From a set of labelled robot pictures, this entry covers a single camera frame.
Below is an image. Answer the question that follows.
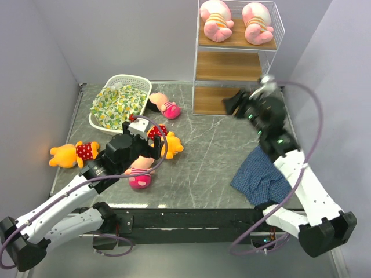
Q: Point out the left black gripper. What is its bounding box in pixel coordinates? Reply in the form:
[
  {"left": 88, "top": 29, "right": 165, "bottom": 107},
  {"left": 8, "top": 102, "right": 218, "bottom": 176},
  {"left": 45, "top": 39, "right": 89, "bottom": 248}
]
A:
[{"left": 118, "top": 121, "right": 164, "bottom": 174}]

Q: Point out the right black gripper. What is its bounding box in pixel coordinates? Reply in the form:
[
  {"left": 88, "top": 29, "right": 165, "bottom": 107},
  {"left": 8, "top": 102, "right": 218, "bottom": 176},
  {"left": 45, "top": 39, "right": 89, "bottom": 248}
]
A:
[{"left": 220, "top": 89, "right": 266, "bottom": 136}]

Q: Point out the pink striped doll front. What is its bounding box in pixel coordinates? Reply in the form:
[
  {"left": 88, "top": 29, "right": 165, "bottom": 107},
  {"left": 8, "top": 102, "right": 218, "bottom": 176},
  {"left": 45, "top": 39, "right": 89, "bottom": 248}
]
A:
[{"left": 124, "top": 158, "right": 155, "bottom": 189}]

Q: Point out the orange bear plush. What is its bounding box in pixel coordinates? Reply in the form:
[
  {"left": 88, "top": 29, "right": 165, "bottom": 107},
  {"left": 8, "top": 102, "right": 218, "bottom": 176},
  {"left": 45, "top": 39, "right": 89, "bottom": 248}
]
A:
[
  {"left": 147, "top": 124, "right": 184, "bottom": 159},
  {"left": 49, "top": 141, "right": 100, "bottom": 169}
]

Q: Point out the pink pig plush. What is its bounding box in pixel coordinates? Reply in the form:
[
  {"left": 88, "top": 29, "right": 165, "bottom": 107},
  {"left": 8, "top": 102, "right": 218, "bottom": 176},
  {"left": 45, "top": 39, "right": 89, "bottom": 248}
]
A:
[
  {"left": 242, "top": 2, "right": 274, "bottom": 45},
  {"left": 199, "top": 0, "right": 234, "bottom": 42}
]

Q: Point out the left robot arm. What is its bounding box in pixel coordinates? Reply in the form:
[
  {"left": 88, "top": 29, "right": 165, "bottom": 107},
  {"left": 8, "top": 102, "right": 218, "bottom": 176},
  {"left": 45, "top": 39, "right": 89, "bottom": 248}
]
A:
[{"left": 1, "top": 123, "right": 164, "bottom": 272}]

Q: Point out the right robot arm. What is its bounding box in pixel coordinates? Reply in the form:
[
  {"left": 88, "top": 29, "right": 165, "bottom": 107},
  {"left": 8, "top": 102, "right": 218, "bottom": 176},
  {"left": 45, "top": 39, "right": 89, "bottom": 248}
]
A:
[{"left": 222, "top": 90, "right": 357, "bottom": 258}]

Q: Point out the pink doll near basket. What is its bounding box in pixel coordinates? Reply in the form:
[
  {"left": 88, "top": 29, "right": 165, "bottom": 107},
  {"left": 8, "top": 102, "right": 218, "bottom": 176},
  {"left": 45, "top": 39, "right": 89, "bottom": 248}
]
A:
[{"left": 147, "top": 92, "right": 181, "bottom": 120}]

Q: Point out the lemon print cloth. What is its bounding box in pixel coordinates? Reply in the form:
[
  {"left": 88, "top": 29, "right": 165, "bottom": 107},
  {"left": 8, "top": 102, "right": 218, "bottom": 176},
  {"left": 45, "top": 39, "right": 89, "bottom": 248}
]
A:
[{"left": 90, "top": 85, "right": 148, "bottom": 130}]

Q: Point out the blue checkered cloth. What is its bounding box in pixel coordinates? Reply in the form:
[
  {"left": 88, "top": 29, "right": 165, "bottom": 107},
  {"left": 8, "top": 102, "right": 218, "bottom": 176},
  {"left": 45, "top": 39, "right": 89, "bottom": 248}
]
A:
[{"left": 230, "top": 146, "right": 292, "bottom": 206}]

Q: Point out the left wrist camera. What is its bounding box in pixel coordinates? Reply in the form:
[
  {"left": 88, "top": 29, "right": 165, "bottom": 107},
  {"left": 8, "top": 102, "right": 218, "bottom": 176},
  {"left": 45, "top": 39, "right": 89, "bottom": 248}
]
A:
[{"left": 128, "top": 117, "right": 151, "bottom": 140}]

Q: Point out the white wire wooden shelf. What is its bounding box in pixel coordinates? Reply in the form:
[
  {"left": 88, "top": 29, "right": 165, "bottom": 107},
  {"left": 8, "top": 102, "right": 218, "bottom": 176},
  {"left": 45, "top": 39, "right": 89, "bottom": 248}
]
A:
[{"left": 192, "top": 1, "right": 285, "bottom": 115}]

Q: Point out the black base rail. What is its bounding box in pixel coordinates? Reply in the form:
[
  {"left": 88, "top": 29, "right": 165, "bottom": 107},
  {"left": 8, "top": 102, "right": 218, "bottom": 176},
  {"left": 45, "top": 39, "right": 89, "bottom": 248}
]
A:
[{"left": 62, "top": 207, "right": 308, "bottom": 251}]

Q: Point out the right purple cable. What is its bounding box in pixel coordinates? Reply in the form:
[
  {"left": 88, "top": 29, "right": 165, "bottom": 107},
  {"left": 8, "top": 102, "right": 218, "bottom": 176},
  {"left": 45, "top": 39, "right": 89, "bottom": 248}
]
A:
[{"left": 228, "top": 81, "right": 324, "bottom": 257}]

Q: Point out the purple cable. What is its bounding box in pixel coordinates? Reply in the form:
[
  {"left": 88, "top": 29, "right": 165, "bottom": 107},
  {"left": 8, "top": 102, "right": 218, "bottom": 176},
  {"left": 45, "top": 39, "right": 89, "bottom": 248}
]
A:
[
  {"left": 0, "top": 115, "right": 169, "bottom": 270},
  {"left": 228, "top": 81, "right": 324, "bottom": 257}
]

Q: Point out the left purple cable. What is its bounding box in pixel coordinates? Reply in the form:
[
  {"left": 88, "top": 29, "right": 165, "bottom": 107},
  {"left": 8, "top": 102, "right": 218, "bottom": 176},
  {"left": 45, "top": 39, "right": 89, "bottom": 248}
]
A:
[{"left": 0, "top": 115, "right": 169, "bottom": 270}]

